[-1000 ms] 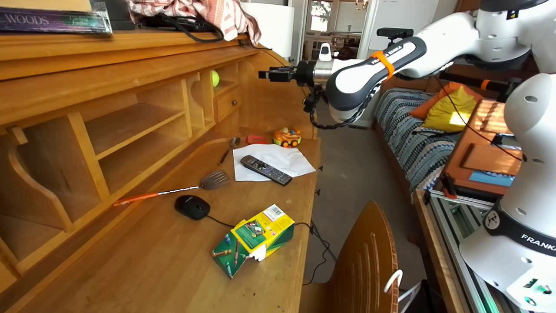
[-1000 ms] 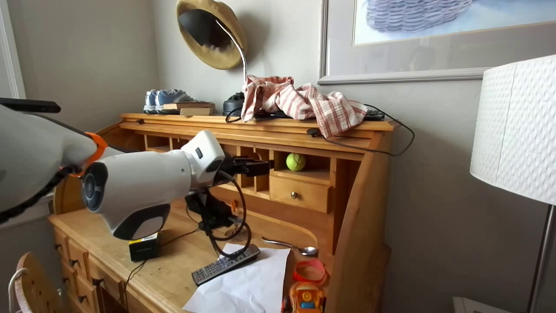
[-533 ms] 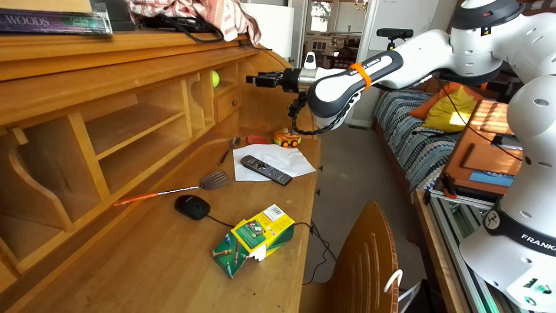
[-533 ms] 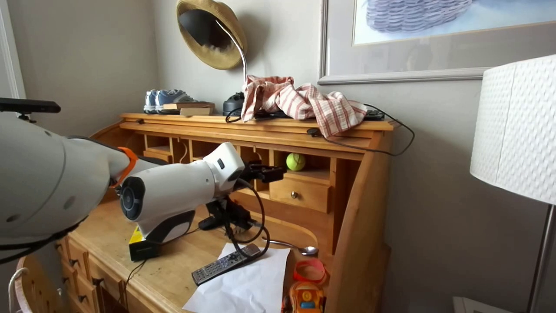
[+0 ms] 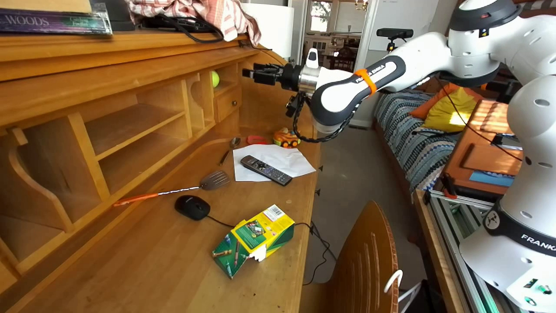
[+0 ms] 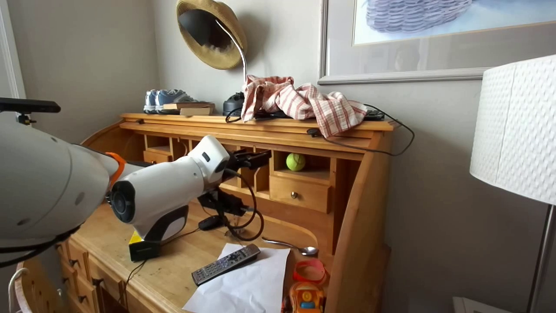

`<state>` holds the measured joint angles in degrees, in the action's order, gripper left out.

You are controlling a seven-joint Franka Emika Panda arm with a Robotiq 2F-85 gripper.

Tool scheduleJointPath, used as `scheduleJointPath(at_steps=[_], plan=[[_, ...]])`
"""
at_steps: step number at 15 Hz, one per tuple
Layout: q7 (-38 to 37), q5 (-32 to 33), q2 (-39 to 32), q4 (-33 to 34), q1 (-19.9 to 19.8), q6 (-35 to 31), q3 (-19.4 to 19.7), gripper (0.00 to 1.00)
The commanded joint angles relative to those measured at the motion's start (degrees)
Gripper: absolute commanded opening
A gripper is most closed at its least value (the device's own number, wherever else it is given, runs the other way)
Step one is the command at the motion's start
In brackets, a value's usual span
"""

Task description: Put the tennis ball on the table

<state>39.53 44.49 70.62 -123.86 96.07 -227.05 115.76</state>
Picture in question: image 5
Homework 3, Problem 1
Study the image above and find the black computer mouse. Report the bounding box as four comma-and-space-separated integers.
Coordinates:
173, 193, 211, 223

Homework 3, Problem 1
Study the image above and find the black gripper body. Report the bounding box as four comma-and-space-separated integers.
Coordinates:
262, 61, 305, 92

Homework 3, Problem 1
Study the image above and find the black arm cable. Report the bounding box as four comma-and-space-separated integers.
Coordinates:
284, 89, 319, 144

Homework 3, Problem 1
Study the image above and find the red white striped cloth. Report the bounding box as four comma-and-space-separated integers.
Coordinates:
126, 0, 263, 49

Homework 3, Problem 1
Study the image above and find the orange strap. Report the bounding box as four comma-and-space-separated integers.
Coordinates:
352, 66, 380, 96

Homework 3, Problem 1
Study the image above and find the red handled tool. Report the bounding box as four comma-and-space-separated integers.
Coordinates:
239, 134, 274, 146

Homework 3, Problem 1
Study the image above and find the white cable loop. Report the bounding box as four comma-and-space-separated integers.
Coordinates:
381, 268, 406, 296

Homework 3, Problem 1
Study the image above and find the black camera on stand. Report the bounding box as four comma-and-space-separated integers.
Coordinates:
375, 26, 414, 54

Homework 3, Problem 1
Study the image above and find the yellow pillow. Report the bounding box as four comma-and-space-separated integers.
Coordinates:
421, 85, 479, 134

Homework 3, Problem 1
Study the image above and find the grey remote control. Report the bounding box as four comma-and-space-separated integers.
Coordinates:
239, 153, 293, 188

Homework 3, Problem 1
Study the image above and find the black strap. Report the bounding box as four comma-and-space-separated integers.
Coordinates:
136, 14, 225, 45

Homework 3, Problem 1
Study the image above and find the orange yellow toy car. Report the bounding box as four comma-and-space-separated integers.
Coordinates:
272, 127, 302, 150

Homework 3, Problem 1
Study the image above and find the thin black cable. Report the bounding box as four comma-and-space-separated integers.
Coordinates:
439, 80, 524, 170

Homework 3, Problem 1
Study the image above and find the wooden roll-top desk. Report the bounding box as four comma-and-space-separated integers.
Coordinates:
0, 31, 322, 313

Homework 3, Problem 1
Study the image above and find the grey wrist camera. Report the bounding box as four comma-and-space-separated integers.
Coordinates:
303, 47, 321, 71

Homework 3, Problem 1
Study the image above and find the small drawer with metal knob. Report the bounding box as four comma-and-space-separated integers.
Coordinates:
213, 85, 242, 123

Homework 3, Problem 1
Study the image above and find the orange pillow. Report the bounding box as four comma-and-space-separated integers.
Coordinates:
408, 82, 460, 122

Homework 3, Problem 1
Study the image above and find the robot mounting table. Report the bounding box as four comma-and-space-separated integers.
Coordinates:
413, 188, 556, 313

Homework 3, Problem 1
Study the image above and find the wooden chair back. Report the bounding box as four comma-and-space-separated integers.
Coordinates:
300, 200, 406, 313

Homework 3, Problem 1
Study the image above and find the striped sofa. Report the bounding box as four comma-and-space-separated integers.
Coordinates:
369, 80, 482, 196

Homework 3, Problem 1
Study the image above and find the tan flat book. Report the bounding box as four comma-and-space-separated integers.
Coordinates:
0, 0, 93, 16

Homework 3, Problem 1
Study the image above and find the orange wooden crate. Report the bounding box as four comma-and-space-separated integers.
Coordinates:
441, 97, 526, 202

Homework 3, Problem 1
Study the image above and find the dark background furniture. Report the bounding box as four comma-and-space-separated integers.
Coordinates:
302, 31, 364, 75

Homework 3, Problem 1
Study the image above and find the green yellow cardboard box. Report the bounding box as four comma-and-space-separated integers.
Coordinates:
209, 202, 296, 280

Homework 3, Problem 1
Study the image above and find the patterned cloth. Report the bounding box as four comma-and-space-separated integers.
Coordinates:
0, 7, 114, 38

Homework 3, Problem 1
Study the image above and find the white paper sheet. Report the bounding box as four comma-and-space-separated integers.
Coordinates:
230, 143, 317, 184

